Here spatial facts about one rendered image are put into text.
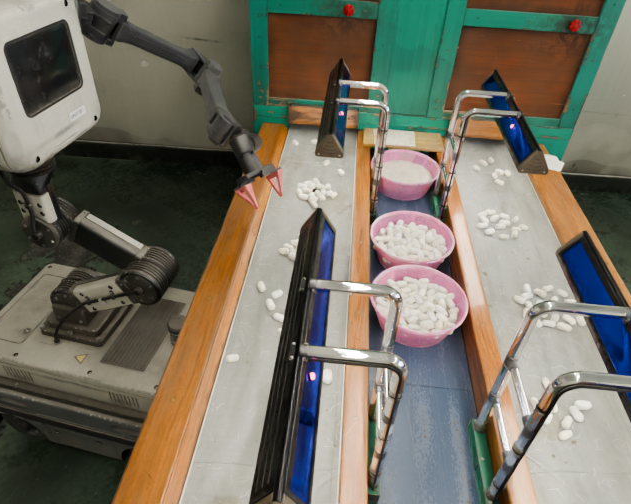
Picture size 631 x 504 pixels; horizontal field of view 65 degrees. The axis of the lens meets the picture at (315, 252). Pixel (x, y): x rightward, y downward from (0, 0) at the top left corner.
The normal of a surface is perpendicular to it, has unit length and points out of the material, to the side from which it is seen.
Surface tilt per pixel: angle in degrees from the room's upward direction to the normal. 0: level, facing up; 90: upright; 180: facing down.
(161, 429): 0
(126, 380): 1
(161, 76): 90
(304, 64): 90
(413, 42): 90
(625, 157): 88
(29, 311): 0
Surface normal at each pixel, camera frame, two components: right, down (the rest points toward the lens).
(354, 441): 0.04, -0.77
